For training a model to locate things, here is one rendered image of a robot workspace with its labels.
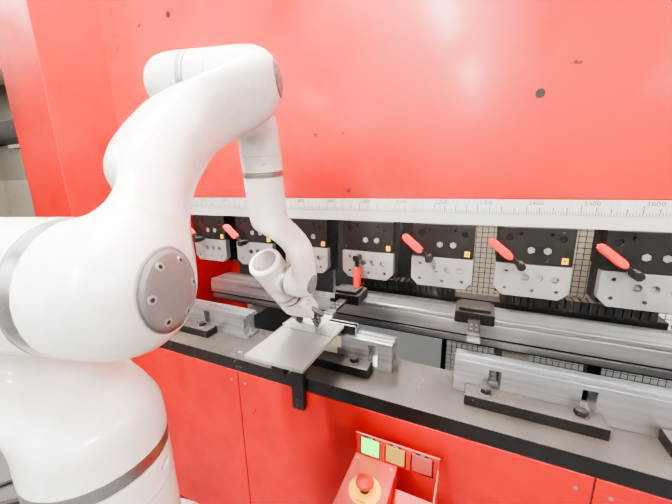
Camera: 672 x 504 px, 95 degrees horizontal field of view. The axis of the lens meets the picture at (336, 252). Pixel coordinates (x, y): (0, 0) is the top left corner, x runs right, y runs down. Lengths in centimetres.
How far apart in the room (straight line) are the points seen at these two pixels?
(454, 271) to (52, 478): 76
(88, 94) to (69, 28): 20
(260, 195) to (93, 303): 50
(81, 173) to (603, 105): 152
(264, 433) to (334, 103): 107
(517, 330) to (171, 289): 107
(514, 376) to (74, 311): 90
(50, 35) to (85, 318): 132
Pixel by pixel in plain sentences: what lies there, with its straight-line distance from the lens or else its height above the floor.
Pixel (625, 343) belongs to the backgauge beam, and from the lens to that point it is 126.
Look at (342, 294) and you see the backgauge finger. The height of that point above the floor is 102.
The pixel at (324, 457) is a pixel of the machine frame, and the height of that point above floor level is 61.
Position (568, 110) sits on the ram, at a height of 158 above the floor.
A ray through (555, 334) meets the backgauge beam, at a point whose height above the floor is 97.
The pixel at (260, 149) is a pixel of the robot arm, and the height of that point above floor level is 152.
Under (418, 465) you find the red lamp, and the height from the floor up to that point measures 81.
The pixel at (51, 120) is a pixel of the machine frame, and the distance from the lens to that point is 145.
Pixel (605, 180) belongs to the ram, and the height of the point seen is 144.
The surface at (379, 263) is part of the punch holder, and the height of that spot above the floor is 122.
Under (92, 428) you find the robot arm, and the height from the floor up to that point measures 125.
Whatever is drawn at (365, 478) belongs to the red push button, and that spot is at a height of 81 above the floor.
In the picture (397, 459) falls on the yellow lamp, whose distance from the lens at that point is 89.
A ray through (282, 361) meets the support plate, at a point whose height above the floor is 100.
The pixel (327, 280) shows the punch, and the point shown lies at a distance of 99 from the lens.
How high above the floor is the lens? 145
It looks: 13 degrees down
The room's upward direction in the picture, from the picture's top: 1 degrees counter-clockwise
